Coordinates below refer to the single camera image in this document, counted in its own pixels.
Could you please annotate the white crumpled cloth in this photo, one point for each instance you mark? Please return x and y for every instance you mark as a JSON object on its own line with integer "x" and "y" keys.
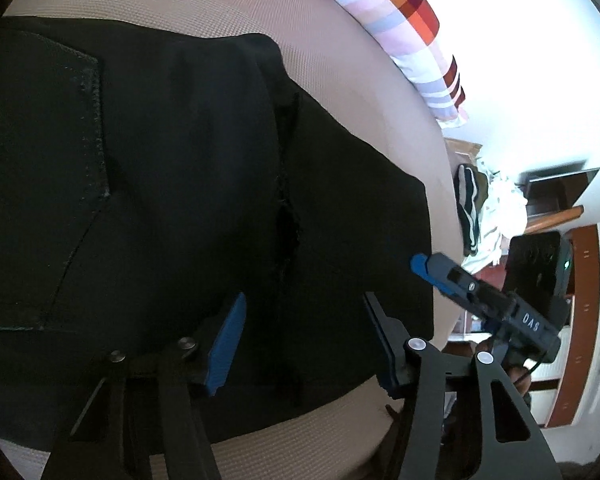
{"x": 500, "y": 210}

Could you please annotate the wooden shelf board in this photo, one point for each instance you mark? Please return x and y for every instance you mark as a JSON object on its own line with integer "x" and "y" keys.
{"x": 555, "y": 217}

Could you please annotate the black pants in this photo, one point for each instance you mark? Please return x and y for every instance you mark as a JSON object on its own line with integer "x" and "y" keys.
{"x": 180, "y": 185}

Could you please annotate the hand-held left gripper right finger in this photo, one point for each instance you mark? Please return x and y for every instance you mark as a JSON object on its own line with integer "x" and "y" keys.
{"x": 386, "y": 360}

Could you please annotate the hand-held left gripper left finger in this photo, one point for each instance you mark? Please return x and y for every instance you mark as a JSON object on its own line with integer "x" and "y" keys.
{"x": 225, "y": 345}

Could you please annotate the person's right hand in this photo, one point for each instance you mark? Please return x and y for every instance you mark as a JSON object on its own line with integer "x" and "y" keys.
{"x": 522, "y": 380}

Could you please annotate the brown wardrobe door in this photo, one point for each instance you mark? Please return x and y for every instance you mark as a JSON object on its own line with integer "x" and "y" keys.
{"x": 577, "y": 335}

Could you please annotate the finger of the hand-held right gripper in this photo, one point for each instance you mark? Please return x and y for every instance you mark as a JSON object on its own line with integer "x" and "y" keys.
{"x": 455, "y": 277}
{"x": 420, "y": 264}

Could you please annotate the beige woven bed mat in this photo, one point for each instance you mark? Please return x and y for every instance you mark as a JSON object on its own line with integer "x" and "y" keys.
{"x": 330, "y": 60}

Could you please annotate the wooden bed headboard corner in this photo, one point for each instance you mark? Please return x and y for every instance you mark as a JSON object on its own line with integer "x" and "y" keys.
{"x": 462, "y": 147}

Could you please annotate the striped dark green garment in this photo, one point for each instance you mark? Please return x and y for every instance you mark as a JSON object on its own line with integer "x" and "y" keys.
{"x": 467, "y": 200}

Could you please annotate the long plaid pink pillow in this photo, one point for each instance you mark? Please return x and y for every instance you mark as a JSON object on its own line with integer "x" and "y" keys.
{"x": 405, "y": 25}

